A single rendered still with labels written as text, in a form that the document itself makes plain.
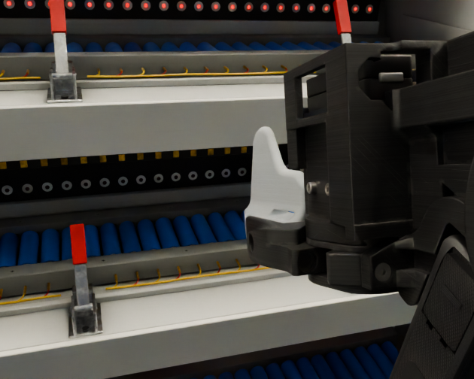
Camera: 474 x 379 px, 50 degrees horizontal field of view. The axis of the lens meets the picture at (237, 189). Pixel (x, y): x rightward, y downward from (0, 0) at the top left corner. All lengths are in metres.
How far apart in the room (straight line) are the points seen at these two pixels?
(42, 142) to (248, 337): 0.25
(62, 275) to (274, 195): 0.31
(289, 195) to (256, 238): 0.03
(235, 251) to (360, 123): 0.38
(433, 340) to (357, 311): 0.37
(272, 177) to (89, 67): 0.30
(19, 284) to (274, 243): 0.35
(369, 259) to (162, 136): 0.31
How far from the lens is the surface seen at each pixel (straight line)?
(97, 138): 0.45
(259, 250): 0.21
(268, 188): 0.25
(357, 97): 0.16
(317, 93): 0.21
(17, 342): 0.48
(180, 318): 0.48
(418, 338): 0.17
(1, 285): 0.52
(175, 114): 0.45
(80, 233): 0.47
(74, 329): 0.47
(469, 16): 0.64
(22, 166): 0.59
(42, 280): 0.52
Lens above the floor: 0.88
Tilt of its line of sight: 6 degrees down
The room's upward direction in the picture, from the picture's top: 3 degrees counter-clockwise
